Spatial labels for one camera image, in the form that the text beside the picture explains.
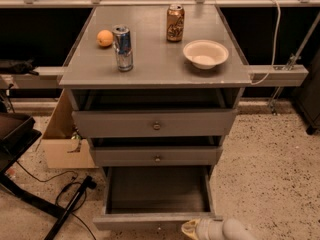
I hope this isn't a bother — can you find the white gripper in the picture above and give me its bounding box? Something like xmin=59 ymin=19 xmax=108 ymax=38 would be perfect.
xmin=181 ymin=219 xmax=224 ymax=240

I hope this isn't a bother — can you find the grey top drawer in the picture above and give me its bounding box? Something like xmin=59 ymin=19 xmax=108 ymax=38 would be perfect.
xmin=72 ymin=89 xmax=236 ymax=138

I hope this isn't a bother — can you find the white cable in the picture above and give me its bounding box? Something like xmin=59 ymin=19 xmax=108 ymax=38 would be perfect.
xmin=250 ymin=0 xmax=282 ymax=86

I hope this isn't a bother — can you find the black bag on rail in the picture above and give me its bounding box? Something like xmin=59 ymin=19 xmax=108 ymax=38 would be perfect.
xmin=0 ymin=60 xmax=38 ymax=75

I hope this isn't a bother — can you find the black office chair base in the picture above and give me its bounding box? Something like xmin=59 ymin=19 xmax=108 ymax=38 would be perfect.
xmin=0 ymin=112 xmax=98 ymax=240

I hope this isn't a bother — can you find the grey drawer cabinet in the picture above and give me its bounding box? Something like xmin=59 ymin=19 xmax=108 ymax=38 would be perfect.
xmin=58 ymin=4 xmax=253 ymax=177

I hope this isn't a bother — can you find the dark cabinet at right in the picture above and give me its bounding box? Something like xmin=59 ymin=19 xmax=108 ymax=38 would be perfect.
xmin=295 ymin=49 xmax=320 ymax=135

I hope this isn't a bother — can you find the grey drawer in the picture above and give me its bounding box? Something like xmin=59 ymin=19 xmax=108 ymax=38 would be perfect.
xmin=72 ymin=89 xmax=236 ymax=138
xmin=93 ymin=166 xmax=217 ymax=231
xmin=90 ymin=136 xmax=222 ymax=166

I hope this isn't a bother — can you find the black floor cable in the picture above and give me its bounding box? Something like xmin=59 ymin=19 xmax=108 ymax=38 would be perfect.
xmin=15 ymin=160 xmax=98 ymax=240

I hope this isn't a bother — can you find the gold soda can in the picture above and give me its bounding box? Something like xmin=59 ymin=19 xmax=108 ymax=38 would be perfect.
xmin=166 ymin=4 xmax=185 ymax=42

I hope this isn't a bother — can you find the grey middle drawer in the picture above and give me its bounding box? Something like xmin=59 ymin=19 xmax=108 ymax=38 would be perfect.
xmin=90 ymin=136 xmax=222 ymax=166

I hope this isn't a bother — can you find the cardboard box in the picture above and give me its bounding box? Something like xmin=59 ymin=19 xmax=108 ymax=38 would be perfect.
xmin=41 ymin=91 xmax=95 ymax=169

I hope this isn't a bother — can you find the blue silver energy drink can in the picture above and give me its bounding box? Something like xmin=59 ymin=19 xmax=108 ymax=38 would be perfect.
xmin=112 ymin=24 xmax=133 ymax=72

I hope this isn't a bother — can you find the aluminium frame rail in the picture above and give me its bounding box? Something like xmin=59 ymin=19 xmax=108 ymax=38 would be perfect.
xmin=0 ymin=65 xmax=308 ymax=89

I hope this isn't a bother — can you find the white paper bowl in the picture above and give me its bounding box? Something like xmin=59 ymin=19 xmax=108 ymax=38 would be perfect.
xmin=183 ymin=40 xmax=229 ymax=70

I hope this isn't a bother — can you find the grey bottom drawer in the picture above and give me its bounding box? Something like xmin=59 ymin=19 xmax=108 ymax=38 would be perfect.
xmin=93 ymin=166 xmax=217 ymax=231

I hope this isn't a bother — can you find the orange fruit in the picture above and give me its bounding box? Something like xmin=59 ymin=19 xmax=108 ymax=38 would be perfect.
xmin=97 ymin=30 xmax=113 ymax=47

